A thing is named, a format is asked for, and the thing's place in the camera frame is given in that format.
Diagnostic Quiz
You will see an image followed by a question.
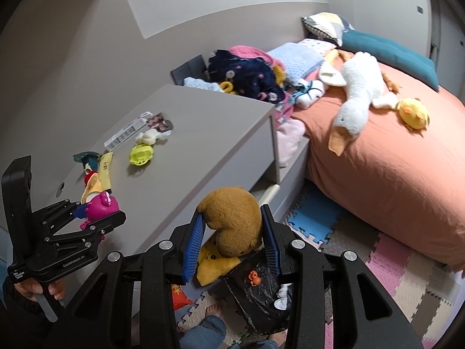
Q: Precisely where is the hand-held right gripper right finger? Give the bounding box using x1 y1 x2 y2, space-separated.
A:
260 205 425 349

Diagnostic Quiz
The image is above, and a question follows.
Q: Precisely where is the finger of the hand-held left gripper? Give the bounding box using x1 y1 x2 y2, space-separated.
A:
32 199 91 236
40 209 127 253

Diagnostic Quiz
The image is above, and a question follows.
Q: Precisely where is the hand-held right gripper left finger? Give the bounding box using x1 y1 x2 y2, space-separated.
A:
47 206 211 349

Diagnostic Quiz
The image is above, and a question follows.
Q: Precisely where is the pink plastic toy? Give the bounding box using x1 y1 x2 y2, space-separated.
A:
78 191 121 241

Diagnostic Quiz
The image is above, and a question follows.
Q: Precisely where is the brown plush toy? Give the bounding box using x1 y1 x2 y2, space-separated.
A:
196 186 264 259

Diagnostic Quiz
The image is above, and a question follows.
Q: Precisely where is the yellow packet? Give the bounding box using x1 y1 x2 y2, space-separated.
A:
98 153 115 193

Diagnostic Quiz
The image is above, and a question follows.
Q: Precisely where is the black bin with bag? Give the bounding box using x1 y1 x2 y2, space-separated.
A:
221 247 295 335

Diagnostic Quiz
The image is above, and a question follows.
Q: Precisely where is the yellow-green plastic toy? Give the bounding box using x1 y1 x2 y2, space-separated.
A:
130 144 153 167

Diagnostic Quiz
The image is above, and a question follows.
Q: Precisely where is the cream white toy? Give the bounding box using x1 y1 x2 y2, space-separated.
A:
135 129 171 146

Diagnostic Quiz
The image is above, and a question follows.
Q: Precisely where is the person's left forearm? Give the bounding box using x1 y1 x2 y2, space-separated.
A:
0 280 55 339

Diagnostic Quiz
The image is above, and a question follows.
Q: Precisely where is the person's left hand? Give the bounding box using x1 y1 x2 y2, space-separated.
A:
15 278 67 302

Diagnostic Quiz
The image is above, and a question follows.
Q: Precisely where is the yellow star plush pillow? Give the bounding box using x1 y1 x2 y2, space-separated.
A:
196 242 242 287

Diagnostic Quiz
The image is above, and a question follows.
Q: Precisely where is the yellow and white toy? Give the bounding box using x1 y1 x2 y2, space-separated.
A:
81 174 104 204

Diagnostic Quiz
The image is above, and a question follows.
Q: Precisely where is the red orange snack bag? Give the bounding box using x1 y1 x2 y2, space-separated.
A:
171 284 195 311

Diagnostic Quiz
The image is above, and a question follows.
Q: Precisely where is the teal plastic toy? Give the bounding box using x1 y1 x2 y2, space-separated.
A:
73 152 100 170

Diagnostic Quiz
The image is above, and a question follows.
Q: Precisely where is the grey drawer cabinet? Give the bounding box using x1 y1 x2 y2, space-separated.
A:
251 136 310 226

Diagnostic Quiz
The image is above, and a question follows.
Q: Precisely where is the person's left leg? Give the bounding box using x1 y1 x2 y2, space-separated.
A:
178 303 228 349

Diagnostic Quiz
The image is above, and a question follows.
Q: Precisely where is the pale pink blanket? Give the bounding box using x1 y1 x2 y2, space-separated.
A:
277 118 307 166

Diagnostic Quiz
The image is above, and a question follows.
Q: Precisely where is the grey dresser cabinet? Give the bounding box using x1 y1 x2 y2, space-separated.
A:
33 83 281 317

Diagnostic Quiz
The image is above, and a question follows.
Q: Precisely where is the dark patterned packet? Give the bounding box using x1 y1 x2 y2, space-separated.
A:
147 113 174 133

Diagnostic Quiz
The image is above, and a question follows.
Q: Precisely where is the pink printed cloth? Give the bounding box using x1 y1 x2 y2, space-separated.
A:
272 92 302 124

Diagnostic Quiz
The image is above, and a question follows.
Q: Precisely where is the foam puzzle mat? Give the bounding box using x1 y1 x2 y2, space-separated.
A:
174 185 462 349

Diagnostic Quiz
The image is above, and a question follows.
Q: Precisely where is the bed with orange cover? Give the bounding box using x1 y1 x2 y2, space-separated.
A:
291 49 465 271

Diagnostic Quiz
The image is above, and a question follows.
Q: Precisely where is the white and blue garment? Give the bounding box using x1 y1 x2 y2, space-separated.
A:
291 78 326 109

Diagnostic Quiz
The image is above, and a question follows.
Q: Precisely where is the pale blue cloth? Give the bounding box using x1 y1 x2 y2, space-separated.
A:
183 76 224 93

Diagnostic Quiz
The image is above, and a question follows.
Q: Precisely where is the navy printed garment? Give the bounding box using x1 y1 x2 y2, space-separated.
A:
207 49 287 102

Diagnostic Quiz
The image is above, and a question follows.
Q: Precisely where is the white goose plush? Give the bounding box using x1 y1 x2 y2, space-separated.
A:
320 49 402 157

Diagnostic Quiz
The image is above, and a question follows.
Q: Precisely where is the light blue knitted blanket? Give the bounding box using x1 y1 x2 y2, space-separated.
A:
269 42 328 84

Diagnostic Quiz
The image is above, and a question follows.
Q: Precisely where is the yellow duck plush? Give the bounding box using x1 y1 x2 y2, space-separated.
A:
396 97 431 131

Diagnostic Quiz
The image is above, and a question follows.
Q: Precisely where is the white dotted cloth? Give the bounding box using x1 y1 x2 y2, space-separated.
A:
301 37 337 53

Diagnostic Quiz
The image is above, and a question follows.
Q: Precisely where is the patterned pillow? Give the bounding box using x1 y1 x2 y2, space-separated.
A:
301 12 355 47

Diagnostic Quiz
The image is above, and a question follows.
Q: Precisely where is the teal cushion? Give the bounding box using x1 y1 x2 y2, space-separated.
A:
339 29 440 91

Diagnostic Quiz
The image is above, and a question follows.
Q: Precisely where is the white door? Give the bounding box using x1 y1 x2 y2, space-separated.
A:
427 0 465 91

